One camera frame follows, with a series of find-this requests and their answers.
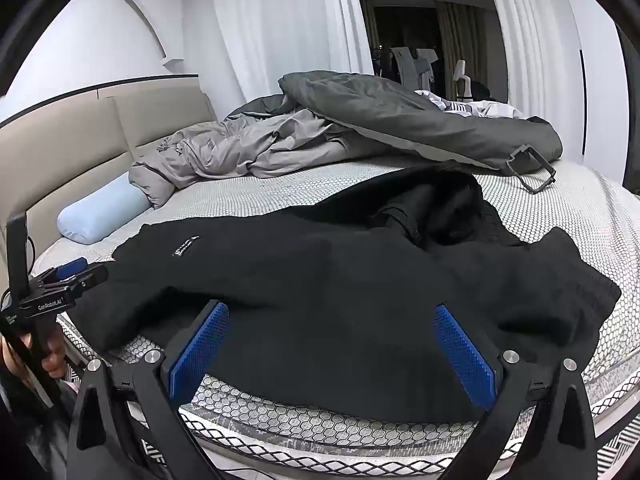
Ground black pants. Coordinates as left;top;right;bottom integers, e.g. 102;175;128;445
70;167;622;423

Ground white curtain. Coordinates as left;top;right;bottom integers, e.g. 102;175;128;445
479;0;588;161
206;0;368;107

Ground bed with honeycomb cover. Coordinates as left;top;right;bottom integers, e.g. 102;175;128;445
30;157;640;480

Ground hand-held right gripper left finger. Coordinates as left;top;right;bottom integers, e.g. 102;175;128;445
67;301;230;480

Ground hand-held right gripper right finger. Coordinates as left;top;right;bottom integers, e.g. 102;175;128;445
433;302;599;480

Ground beige padded headboard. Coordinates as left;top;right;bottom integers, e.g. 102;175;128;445
0;76;219;281

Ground brown curtain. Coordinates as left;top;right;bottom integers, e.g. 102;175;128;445
434;1;490;102

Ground black strap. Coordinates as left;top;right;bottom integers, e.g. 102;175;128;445
0;327;55;409

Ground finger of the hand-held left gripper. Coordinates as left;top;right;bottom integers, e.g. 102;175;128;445
34;257;89;287
60;264;109;295

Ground person's left hand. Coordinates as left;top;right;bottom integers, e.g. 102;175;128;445
0;336;68;381

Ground white patterned cloth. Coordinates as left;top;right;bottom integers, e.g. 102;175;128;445
414;88;532;122

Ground dark grey duvet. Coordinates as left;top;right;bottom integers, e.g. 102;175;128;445
225;70;564;176

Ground black rectangular frame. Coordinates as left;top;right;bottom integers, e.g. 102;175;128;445
506;143;557;195

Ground person's dark clothing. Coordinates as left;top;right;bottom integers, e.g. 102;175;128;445
0;372;78;480

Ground light blue bolster pillow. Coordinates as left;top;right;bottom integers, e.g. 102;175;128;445
56;171;153;246

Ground clothes on rack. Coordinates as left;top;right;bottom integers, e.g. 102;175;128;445
372;45;442;96

